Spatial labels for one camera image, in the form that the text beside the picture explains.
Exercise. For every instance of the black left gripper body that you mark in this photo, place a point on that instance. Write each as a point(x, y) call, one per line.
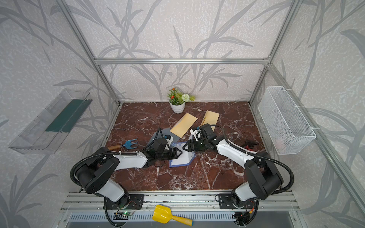
point(166, 155)

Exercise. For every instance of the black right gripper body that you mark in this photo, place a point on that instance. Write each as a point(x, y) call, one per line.
point(199, 146)

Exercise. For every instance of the grey-blue paper envelope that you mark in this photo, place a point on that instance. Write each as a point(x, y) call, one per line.
point(165, 131)

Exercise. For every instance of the cream yellow envelope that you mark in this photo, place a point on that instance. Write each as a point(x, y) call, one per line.
point(210, 118)
point(183, 125)

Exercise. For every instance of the blue floral letter paper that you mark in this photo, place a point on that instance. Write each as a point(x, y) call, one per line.
point(184, 159)

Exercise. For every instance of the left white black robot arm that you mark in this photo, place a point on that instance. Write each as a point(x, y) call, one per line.
point(94, 172)

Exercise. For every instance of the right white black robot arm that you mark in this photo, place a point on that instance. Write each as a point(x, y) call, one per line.
point(265, 176)

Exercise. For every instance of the red black small object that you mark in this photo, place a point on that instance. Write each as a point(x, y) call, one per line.
point(250, 145)

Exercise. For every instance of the white ribbed flower pot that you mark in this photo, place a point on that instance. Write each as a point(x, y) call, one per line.
point(178, 108)

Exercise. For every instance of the artificial flower plant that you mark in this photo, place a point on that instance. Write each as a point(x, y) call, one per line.
point(178, 98)

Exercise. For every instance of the yellow plastic scoop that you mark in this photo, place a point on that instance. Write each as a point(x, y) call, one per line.
point(164, 214)

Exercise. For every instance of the green circuit board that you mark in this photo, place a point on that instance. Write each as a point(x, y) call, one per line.
point(123, 215)

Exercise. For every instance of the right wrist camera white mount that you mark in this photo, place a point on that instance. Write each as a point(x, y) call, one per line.
point(196, 134)

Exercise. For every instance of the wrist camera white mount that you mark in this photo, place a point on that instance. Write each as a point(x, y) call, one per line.
point(196, 134)
point(169, 139)

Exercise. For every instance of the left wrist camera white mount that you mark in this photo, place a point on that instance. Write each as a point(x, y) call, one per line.
point(169, 139)

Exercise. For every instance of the teal handled tool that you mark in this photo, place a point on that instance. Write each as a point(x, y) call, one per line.
point(129, 145)

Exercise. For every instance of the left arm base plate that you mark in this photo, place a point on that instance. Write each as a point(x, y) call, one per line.
point(127, 202)

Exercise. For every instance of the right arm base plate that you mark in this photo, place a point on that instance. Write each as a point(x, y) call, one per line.
point(230, 201)

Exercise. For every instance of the white wire mesh basket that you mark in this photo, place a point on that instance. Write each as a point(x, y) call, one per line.
point(287, 127)

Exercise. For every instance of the clear acrylic wall shelf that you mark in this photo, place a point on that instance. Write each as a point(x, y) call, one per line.
point(46, 133)

